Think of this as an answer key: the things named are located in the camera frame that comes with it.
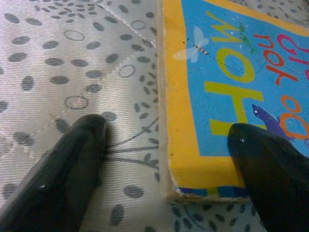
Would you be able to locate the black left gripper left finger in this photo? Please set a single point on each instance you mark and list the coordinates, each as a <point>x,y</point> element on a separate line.
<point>60,181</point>

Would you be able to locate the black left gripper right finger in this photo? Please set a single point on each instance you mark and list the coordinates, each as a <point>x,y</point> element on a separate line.
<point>272,181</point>

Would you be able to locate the yellow blue children's board book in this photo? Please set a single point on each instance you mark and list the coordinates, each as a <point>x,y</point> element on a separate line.
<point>217,108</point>

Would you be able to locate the white grey patterned mattress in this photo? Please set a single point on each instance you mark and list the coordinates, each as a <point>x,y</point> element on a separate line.
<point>72,60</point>

